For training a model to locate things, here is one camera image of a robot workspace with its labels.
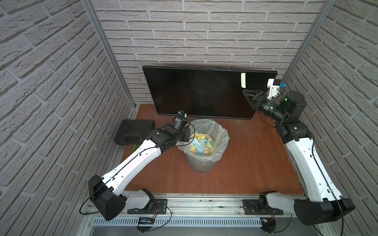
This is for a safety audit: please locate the clear plastic bin liner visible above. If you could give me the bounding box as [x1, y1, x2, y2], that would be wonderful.
[177, 119, 230, 158]

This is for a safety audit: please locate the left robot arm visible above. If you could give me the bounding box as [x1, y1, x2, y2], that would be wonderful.
[88, 111, 193, 221]

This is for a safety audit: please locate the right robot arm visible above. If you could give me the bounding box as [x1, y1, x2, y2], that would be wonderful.
[243, 89, 355, 226]

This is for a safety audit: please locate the green sticky note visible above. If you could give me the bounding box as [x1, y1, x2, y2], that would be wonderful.
[240, 72, 246, 89]

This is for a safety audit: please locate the pile of discarded sticky notes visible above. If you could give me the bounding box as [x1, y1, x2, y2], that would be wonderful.
[190, 132, 216, 156]

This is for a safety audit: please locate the black AOC monitor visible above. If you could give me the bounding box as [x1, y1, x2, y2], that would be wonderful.
[142, 66, 278, 119]

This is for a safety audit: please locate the grey waste bin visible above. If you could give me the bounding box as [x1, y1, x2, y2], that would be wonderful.
[186, 153, 221, 174]

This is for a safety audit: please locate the black plastic tool case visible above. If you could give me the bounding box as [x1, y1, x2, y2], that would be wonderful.
[114, 120, 155, 146]

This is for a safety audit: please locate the left small circuit board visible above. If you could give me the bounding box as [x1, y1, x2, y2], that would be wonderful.
[138, 217, 155, 226]

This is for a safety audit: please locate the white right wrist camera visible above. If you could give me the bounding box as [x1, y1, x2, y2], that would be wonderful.
[267, 79, 286, 99]

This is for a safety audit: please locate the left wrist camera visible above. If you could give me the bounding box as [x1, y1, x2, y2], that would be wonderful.
[176, 110, 188, 122]

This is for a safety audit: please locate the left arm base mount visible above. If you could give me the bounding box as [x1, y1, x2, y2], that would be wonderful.
[127, 198, 168, 215]

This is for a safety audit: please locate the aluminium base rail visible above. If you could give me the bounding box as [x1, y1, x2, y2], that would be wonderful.
[79, 193, 325, 228]

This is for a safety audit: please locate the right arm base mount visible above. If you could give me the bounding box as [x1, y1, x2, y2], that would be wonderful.
[242, 199, 284, 216]

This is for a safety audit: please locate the right aluminium corner post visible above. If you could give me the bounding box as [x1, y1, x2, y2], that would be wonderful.
[281, 0, 336, 83]

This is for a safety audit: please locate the aluminium corner post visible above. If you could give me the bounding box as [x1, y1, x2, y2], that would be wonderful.
[82, 0, 136, 110]
[281, 0, 336, 83]

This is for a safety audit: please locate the left aluminium corner post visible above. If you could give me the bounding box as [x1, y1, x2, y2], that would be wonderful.
[82, 0, 136, 110]

